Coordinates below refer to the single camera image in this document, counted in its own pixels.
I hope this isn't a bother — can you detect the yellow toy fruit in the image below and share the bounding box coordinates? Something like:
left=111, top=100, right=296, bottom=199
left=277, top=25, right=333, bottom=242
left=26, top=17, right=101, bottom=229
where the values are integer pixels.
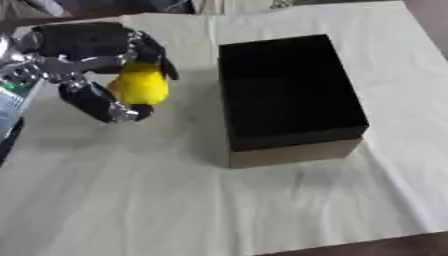
left=106, top=61, right=172, bottom=106

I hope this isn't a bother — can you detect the cardboard box with black inside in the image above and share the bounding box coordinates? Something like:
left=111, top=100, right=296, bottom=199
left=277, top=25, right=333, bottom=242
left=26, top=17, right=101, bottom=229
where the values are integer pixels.
left=217, top=33, right=371, bottom=169

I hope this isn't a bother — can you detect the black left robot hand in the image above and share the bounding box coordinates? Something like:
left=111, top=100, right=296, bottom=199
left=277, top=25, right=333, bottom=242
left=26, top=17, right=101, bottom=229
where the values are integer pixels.
left=24, top=21, right=181, bottom=124

